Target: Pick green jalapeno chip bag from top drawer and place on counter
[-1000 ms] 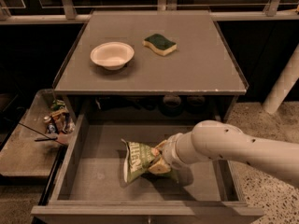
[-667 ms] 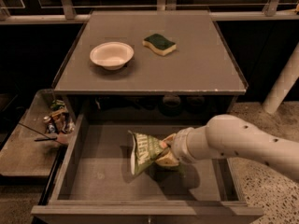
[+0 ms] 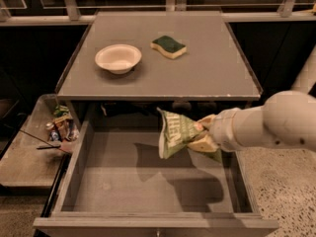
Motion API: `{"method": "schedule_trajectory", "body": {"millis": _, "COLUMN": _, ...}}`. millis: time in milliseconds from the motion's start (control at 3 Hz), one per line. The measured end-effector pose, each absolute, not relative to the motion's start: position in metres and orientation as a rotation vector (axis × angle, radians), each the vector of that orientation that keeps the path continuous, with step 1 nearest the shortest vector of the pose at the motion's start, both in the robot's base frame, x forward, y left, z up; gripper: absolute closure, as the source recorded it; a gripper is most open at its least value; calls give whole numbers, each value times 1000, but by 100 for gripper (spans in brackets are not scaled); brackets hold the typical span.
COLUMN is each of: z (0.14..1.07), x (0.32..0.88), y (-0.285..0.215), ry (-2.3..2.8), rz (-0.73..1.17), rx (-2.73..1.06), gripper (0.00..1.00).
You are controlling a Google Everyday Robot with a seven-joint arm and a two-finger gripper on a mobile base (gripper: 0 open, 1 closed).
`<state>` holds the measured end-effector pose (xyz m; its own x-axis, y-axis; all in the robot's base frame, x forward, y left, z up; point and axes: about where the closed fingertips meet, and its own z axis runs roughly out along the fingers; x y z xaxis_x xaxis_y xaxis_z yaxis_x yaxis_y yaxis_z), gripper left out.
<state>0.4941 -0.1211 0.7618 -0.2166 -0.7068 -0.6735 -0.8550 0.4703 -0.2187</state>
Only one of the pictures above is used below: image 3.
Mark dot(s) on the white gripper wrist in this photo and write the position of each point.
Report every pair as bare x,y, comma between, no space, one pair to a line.
223,129

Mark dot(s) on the green jalapeno chip bag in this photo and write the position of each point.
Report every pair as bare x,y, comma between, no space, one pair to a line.
177,132

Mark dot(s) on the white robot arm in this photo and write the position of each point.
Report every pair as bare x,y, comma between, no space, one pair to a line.
286,120

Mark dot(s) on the open grey top drawer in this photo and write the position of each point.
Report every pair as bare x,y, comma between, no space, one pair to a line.
117,185

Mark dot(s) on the grey cabinet counter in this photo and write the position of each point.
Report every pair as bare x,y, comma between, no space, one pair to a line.
213,68

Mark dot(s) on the green yellow sponge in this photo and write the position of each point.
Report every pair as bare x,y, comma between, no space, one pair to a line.
168,47

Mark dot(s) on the white paper bowl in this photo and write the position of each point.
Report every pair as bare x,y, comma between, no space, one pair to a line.
118,58

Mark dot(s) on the metal window railing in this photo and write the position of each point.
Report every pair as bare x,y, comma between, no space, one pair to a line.
82,12

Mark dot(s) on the pile of snack items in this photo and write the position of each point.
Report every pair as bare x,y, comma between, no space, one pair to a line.
62,127

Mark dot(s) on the black stick tool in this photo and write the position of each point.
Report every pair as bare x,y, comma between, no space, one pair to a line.
46,144

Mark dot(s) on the clear plastic bin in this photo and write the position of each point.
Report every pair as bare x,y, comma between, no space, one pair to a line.
23,165

